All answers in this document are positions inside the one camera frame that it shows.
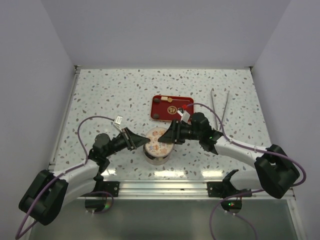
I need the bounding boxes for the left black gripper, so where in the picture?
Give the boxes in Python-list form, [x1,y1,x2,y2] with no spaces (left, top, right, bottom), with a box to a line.
[104,127,150,158]

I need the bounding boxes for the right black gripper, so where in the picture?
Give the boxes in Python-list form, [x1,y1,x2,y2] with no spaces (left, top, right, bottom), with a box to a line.
[158,119,202,145]

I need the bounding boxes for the round silver tin lid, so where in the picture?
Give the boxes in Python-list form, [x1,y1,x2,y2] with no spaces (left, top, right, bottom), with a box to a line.
[143,127,174,156]

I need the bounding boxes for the round silver tin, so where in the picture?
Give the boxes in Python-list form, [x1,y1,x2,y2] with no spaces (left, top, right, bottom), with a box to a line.
[143,148,171,166]

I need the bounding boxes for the metal tongs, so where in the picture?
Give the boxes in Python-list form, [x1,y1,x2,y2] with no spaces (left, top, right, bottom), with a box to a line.
[210,88,230,130]

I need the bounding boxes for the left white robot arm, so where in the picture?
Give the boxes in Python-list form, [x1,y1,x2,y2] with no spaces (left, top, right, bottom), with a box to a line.
[18,127,150,226]

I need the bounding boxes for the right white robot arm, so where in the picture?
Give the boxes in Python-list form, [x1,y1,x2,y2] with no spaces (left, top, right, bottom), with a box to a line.
[158,112,300,199]

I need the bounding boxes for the dark round chocolate top left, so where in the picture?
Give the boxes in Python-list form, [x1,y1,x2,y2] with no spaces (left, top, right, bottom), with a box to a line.
[153,98,161,103]

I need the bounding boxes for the red rectangular tray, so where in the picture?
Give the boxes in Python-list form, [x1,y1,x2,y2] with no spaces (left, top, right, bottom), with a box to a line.
[150,95,194,122]

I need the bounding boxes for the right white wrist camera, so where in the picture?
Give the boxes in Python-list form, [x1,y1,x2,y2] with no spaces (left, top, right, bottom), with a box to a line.
[177,105,191,123]

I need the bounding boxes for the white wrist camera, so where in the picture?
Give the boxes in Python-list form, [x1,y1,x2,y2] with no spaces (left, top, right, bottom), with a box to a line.
[112,115,123,132]
[177,105,191,123]

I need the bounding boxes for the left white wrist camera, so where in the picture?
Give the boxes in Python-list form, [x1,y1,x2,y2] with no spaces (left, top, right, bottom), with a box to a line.
[112,115,123,132]

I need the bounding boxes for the aluminium mounting rail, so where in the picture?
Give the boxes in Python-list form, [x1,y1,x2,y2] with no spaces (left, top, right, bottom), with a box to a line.
[118,180,208,200]

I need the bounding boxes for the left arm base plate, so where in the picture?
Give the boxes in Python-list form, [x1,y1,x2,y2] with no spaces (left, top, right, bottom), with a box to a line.
[101,181,120,198]

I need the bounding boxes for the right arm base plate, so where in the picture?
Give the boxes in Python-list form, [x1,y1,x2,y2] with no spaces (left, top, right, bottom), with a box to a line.
[206,181,252,199]

